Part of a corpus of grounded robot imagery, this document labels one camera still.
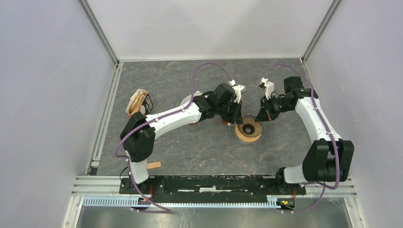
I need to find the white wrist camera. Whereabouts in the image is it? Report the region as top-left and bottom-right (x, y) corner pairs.
(229, 80), (246, 104)
(259, 77), (274, 100)

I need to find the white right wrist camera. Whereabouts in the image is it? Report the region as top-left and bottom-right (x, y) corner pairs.
(259, 77), (274, 100)

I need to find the wooden ring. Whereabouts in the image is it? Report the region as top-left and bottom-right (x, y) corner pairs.
(235, 124), (263, 143)

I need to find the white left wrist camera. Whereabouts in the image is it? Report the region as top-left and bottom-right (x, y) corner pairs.
(229, 80), (246, 104)

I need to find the orange black coffee filter box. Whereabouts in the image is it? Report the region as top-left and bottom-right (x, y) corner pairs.
(126, 89), (154, 117)

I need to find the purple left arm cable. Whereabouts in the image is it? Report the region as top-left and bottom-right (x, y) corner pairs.
(115, 62), (234, 214)

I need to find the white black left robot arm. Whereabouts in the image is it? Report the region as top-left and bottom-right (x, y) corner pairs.
(119, 83), (246, 194)

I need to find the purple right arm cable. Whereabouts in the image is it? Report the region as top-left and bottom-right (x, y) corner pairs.
(264, 64), (341, 215)

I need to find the grey ribbed coffee dripper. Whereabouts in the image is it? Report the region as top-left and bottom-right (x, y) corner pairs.
(235, 114), (263, 138)

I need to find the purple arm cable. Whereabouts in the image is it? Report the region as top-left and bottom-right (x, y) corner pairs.
(115, 62), (234, 214)
(264, 64), (341, 215)

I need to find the white paper coffee filter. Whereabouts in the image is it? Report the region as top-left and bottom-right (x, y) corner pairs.
(180, 91), (202, 106)

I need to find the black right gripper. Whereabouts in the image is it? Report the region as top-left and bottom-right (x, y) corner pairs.
(255, 95), (292, 123)

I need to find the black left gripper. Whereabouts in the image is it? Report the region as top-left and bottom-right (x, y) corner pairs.
(217, 99), (243, 126)

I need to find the small wooden rectangular block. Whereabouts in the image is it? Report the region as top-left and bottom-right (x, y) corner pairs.
(147, 161), (162, 169)

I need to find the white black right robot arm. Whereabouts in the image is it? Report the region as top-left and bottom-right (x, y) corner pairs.
(255, 76), (355, 194)

